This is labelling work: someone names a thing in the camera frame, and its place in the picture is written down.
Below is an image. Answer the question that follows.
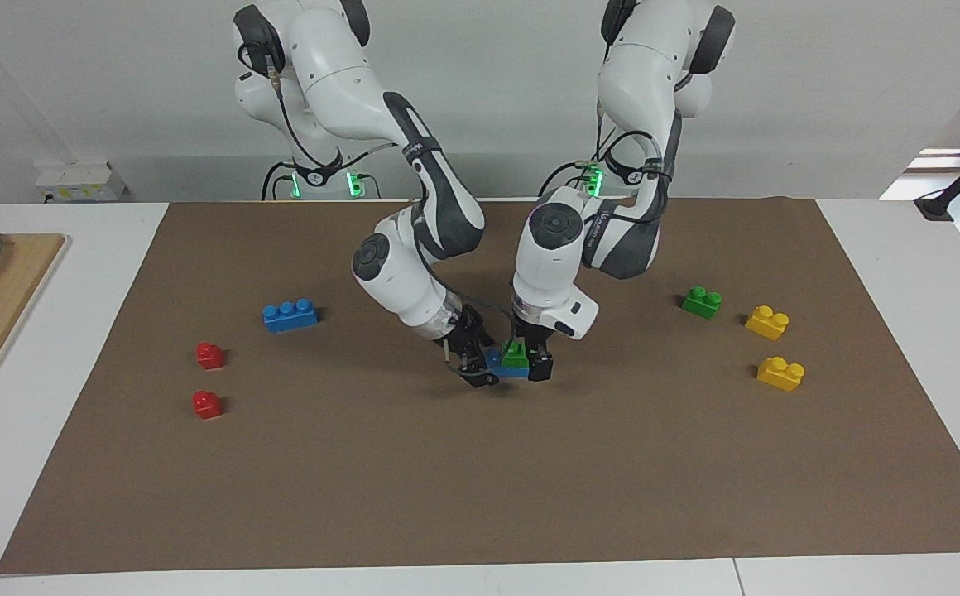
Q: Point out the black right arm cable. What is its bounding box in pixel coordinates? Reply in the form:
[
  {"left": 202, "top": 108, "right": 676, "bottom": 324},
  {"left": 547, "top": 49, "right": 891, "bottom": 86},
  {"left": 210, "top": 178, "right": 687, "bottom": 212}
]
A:
[{"left": 238, "top": 41, "right": 415, "bottom": 171}]

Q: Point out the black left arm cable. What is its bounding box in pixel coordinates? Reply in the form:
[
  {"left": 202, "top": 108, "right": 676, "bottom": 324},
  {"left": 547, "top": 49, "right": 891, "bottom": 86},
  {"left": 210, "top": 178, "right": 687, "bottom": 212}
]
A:
[{"left": 530, "top": 95, "right": 684, "bottom": 224}]

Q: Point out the brown paper table mat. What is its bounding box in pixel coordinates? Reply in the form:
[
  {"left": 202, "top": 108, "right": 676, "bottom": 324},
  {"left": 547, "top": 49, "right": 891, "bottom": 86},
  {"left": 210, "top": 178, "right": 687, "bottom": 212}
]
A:
[{"left": 0, "top": 197, "right": 960, "bottom": 574}]

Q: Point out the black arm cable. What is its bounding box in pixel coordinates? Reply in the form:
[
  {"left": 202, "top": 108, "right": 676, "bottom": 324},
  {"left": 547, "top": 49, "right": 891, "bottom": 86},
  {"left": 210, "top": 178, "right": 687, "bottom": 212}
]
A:
[
  {"left": 238, "top": 41, "right": 415, "bottom": 171},
  {"left": 530, "top": 95, "right": 684, "bottom": 224}
]

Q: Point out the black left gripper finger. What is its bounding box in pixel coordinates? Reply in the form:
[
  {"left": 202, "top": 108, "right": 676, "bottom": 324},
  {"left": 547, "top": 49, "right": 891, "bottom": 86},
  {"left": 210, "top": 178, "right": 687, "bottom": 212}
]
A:
[{"left": 528, "top": 335, "right": 554, "bottom": 382}]

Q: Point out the white wall socket box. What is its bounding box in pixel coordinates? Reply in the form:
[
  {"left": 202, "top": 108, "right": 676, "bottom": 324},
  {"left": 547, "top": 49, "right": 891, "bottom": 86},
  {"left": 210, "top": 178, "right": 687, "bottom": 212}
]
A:
[{"left": 35, "top": 161, "right": 127, "bottom": 204}]

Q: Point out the black base cable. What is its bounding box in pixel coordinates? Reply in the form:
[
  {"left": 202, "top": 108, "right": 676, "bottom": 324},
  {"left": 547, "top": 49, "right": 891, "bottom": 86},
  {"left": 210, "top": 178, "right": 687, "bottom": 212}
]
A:
[
  {"left": 261, "top": 160, "right": 295, "bottom": 201},
  {"left": 536, "top": 160, "right": 593, "bottom": 198}
]

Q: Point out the wooden cutting board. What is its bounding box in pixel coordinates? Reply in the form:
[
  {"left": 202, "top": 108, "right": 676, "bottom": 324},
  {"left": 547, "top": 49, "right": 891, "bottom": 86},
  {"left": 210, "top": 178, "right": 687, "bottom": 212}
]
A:
[{"left": 0, "top": 233, "right": 67, "bottom": 387}]

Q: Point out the blue three-stud block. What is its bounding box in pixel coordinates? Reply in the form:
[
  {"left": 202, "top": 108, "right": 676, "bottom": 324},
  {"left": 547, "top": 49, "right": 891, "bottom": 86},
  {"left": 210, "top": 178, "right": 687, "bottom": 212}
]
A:
[
  {"left": 262, "top": 298, "right": 319, "bottom": 334},
  {"left": 486, "top": 348, "right": 531, "bottom": 380}
]

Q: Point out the yellow two-stud block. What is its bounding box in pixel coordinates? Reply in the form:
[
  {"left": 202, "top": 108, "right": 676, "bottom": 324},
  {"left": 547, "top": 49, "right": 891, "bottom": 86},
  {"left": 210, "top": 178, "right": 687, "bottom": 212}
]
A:
[
  {"left": 745, "top": 305, "right": 790, "bottom": 341},
  {"left": 756, "top": 356, "right": 806, "bottom": 392}
]

